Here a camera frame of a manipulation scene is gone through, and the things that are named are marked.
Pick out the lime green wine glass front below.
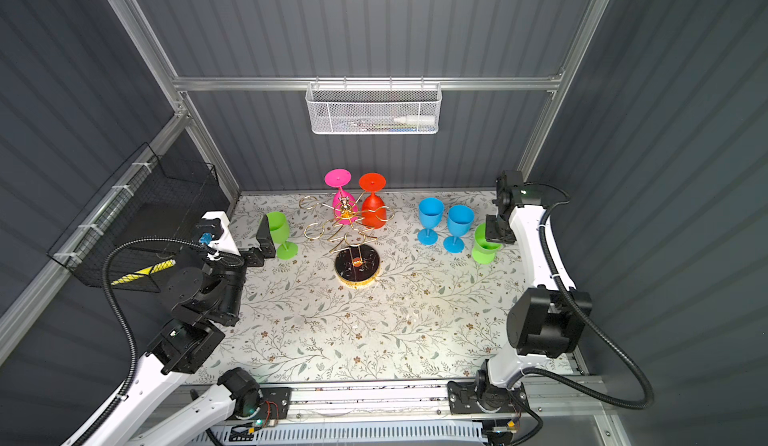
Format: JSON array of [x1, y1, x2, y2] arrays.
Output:
[[267, 211, 298, 260]]

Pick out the lime green wine glass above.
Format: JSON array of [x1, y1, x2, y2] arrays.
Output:
[[267, 211, 298, 260], [471, 223, 503, 264]]

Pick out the lime green wine glass back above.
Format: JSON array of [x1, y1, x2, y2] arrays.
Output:
[[471, 223, 503, 264]]

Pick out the blue wine glass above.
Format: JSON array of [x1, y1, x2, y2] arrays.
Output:
[[417, 197, 444, 246], [443, 205, 475, 254]]

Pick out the blue wine glass front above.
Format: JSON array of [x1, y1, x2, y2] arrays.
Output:
[[417, 197, 444, 246]]

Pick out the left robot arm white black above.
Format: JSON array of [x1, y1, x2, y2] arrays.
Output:
[[66, 211, 279, 445]]

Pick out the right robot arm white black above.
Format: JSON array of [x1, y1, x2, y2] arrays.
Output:
[[474, 171, 592, 412]]

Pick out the magenta wine glass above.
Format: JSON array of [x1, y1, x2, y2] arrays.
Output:
[[324, 168, 358, 225]]

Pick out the gold wine glass rack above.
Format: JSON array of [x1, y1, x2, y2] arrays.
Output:
[[299, 191, 382, 290]]

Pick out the red wine glass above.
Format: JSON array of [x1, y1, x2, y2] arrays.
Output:
[[359, 172, 387, 229]]

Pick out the black pad in basket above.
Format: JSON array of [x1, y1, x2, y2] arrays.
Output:
[[115, 203, 201, 246]]

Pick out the yellow black striped item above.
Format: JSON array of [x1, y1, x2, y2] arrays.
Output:
[[111, 259, 176, 286]]

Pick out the white marker in basket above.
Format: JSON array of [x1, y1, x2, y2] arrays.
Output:
[[393, 115, 437, 128]]

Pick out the black wire mesh basket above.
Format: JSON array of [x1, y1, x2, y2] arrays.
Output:
[[47, 143, 230, 292]]

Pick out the white wire mesh basket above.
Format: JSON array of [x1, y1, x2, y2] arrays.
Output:
[[305, 82, 443, 135]]

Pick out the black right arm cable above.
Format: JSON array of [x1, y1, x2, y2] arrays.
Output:
[[521, 181, 655, 411]]

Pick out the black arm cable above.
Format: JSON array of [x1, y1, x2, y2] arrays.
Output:
[[521, 181, 655, 411], [86, 237, 211, 446]]

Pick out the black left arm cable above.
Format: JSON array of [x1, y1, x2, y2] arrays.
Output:
[[86, 237, 211, 446]]

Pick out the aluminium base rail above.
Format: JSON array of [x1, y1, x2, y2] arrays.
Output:
[[179, 378, 601, 446]]

